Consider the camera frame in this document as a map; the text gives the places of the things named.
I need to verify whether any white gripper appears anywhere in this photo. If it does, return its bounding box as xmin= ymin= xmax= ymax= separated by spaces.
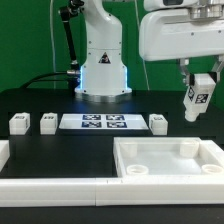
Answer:
xmin=139 ymin=9 xmax=224 ymax=86

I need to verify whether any white square tabletop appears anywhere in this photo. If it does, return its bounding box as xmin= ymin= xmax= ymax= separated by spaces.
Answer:
xmin=113 ymin=137 xmax=224 ymax=178

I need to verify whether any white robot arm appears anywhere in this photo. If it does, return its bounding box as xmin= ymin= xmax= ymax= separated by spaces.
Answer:
xmin=75 ymin=0 xmax=224 ymax=102

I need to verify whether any white front fence bar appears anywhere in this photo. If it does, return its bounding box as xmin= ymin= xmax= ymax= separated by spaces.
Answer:
xmin=0 ymin=176 xmax=224 ymax=207

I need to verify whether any white left fence piece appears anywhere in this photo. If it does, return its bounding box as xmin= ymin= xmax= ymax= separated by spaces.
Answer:
xmin=0 ymin=140 xmax=10 ymax=171

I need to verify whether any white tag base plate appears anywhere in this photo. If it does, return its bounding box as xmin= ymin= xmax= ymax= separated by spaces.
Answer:
xmin=59 ymin=114 xmax=148 ymax=130

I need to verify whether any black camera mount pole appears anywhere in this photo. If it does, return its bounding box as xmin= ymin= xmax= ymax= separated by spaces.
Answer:
xmin=59 ymin=0 xmax=84 ymax=92

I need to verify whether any black cable bundle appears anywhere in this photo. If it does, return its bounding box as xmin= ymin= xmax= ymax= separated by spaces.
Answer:
xmin=20 ymin=69 xmax=81 ymax=90

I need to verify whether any white hanging cable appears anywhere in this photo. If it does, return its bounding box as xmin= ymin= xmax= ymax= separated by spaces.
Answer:
xmin=49 ymin=0 xmax=58 ymax=90

